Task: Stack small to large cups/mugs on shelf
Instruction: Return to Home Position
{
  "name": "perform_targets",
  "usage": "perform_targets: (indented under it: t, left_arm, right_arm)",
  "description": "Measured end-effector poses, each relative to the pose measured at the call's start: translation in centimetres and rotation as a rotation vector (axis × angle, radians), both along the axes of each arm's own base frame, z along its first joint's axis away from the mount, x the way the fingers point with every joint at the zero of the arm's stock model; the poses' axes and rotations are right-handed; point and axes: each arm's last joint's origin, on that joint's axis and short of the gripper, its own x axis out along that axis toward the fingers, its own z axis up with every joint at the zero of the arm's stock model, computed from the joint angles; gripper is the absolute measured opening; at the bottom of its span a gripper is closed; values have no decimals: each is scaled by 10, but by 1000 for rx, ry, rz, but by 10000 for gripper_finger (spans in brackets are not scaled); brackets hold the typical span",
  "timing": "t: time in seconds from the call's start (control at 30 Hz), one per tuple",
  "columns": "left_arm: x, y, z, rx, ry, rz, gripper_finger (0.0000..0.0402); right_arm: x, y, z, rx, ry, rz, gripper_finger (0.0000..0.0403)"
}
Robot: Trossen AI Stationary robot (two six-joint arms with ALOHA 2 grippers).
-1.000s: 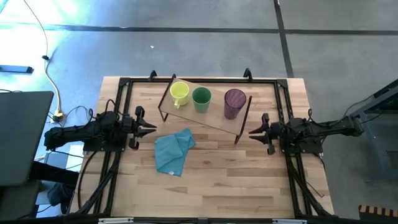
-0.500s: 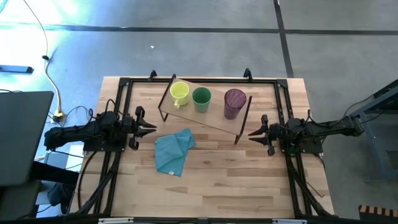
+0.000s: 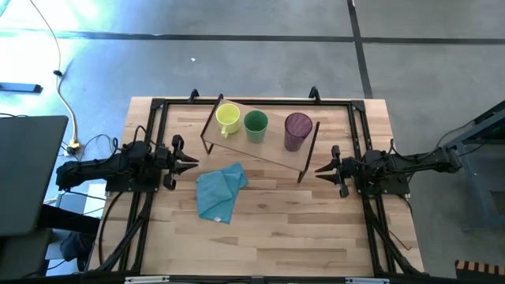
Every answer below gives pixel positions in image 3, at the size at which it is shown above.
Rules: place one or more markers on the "yellow-green mug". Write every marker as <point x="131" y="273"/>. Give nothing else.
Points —
<point x="227" y="117"/>

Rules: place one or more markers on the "wooden shelf with black legs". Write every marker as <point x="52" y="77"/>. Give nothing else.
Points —
<point x="272" y="152"/>

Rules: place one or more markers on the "grey desk top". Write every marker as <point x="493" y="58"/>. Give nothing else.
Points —
<point x="27" y="173"/>

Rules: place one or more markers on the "black metal table frame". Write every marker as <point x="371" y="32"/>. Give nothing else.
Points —
<point x="367" y="221"/>

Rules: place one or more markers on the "teal microfibre cloth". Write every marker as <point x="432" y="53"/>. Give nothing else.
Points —
<point x="219" y="193"/>

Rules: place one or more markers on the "black bag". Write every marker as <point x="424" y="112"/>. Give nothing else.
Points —
<point x="77" y="246"/>

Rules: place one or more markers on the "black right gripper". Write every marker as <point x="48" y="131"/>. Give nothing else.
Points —
<point x="351" y="169"/>

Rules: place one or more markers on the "green plastic cup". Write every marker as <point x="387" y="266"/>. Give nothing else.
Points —
<point x="255" y="126"/>

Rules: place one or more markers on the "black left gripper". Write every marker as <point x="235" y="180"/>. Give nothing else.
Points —
<point x="169" y="161"/>

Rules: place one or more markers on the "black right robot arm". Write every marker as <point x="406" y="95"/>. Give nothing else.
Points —
<point x="406" y="165"/>

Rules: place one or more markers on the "purple translucent tumbler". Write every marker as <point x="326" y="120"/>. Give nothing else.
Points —
<point x="298" y="132"/>

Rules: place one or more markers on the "silver bracket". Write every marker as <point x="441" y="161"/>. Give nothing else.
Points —
<point x="367" y="281"/>
<point x="147" y="279"/>

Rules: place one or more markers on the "orange black striped block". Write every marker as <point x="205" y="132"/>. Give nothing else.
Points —
<point x="479" y="270"/>

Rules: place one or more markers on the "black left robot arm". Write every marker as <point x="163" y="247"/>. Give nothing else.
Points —
<point x="106" y="165"/>

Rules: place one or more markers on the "black frame clamp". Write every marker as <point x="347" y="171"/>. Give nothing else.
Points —
<point x="315" y="93"/>
<point x="193" y="94"/>

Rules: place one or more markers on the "yellow power strip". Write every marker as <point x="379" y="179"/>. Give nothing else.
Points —
<point x="74" y="147"/>

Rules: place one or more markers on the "flat black bar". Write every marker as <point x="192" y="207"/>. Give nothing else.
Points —
<point x="19" y="87"/>

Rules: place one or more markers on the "blue metal cart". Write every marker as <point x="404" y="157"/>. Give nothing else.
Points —
<point x="477" y="165"/>

